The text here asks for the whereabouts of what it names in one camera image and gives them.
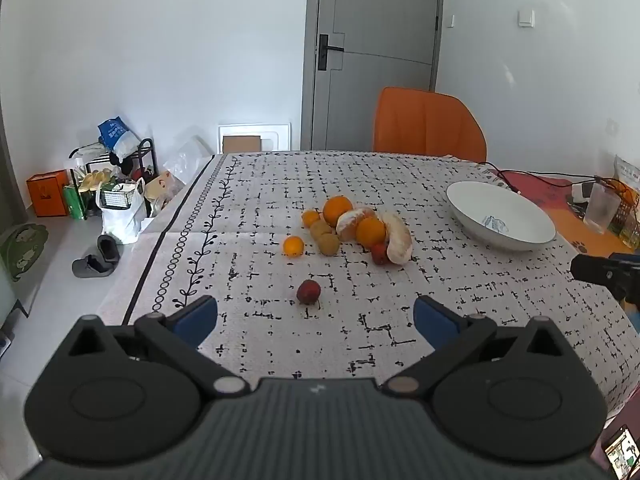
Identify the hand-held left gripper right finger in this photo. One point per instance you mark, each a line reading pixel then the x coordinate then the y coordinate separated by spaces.
pixel 434 317

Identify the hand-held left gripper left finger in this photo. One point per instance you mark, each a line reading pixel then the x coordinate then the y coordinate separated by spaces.
pixel 200 317

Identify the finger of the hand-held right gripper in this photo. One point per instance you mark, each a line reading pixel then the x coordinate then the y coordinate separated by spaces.
pixel 590 267

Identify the white ceramic bowl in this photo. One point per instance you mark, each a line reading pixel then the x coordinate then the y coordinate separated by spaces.
pixel 500 210

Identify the medium orange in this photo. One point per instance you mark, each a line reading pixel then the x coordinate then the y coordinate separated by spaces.
pixel 371 230

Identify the dark red fruit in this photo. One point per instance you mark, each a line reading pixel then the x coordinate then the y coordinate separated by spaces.
pixel 379 254
pixel 308 292

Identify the small tangerine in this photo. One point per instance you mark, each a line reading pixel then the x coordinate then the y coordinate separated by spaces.
pixel 310 217
pixel 293 246

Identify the brown kiwi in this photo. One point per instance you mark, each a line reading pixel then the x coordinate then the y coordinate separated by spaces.
pixel 321 229
pixel 330 243

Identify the clear plastic cup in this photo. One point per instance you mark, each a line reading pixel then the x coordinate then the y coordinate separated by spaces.
pixel 601 210

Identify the white charger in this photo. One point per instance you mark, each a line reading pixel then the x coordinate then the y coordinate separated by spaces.
pixel 580 192

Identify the printed snack bag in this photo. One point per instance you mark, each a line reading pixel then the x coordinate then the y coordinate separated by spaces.
pixel 629 180

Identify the dark grey slipper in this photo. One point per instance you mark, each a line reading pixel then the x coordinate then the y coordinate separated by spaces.
pixel 90 267
pixel 107 249

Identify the white shopping bag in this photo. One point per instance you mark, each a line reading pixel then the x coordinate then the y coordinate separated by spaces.
pixel 120 222

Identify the peeled orange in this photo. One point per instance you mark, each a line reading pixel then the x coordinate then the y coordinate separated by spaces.
pixel 350 222

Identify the brown paper bag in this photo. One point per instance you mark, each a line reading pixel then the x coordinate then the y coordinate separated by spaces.
pixel 162 185

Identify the patterned white tablecloth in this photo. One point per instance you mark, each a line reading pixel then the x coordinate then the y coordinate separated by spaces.
pixel 250 185

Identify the large orange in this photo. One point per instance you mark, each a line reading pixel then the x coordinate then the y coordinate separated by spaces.
pixel 337 210

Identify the clear plastic bag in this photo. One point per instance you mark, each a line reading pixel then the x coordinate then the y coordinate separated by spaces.
pixel 187 157

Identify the green box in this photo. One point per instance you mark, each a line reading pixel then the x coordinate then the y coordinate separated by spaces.
pixel 75 204

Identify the black shoe rack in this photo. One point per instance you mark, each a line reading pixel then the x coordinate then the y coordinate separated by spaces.
pixel 148 155

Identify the smartphone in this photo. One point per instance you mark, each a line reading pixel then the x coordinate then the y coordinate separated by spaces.
pixel 624 452

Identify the yellow slippers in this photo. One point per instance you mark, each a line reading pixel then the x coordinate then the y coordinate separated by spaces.
pixel 95 180

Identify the brown cardboard piece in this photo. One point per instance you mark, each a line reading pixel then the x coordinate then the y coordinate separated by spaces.
pixel 241 144

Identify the green floor mat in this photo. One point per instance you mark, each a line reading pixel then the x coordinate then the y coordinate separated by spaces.
pixel 22 250

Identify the orange box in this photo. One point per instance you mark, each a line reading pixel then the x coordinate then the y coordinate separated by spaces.
pixel 47 195

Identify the orange chair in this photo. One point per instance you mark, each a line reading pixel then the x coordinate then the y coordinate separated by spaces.
pixel 427 120

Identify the white framed board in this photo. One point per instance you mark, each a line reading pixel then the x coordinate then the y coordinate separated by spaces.
pixel 275 132

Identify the blue and white bag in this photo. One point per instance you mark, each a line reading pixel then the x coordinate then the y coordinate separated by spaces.
pixel 115 132

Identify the grey door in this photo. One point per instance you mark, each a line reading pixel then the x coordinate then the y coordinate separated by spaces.
pixel 380 20

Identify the white light switch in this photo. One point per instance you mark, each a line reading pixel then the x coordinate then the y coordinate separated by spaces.
pixel 525 17

